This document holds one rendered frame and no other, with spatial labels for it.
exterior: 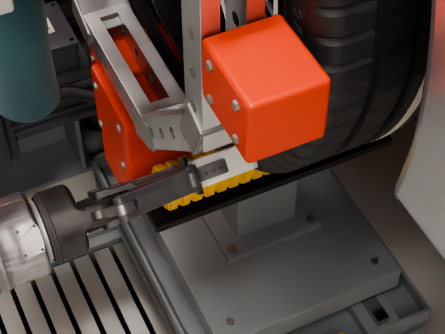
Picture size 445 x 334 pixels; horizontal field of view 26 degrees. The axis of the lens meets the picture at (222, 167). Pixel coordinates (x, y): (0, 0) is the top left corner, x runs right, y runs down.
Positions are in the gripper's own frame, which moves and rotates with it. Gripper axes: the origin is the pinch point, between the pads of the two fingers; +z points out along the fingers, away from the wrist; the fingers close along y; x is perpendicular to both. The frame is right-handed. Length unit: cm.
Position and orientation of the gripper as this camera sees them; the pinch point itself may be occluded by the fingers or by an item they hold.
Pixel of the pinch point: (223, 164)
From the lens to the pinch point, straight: 102.7
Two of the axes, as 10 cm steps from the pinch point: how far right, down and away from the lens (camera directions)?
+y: 3.0, 0.3, -9.5
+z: 9.0, -3.3, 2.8
